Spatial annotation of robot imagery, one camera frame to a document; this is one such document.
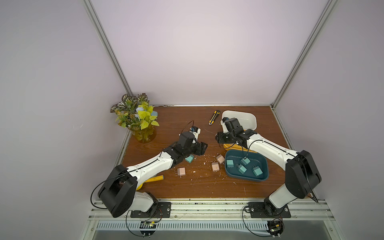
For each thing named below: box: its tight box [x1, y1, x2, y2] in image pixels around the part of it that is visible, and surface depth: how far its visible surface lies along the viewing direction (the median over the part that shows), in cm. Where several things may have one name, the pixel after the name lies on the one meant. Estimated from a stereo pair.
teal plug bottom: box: [236, 163, 247, 175], surface depth 85 cm
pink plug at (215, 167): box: [211, 162, 220, 172], surface depth 87 cm
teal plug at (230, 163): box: [226, 159, 234, 168], surface depth 89 cm
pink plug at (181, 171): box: [177, 167, 186, 178], surface depth 86 cm
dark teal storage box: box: [224, 149, 269, 182], surface depth 87 cm
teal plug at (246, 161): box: [240, 157, 251, 165], surface depth 89 cm
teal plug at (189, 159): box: [185, 154, 195, 164], surface depth 91 cm
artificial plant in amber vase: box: [110, 93, 160, 144], surface depth 91 cm
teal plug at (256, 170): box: [252, 164, 263, 177], surface depth 86 cm
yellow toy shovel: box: [136, 175, 164, 191], surface depth 85 cm
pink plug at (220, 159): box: [216, 154, 225, 165], surface depth 91 cm
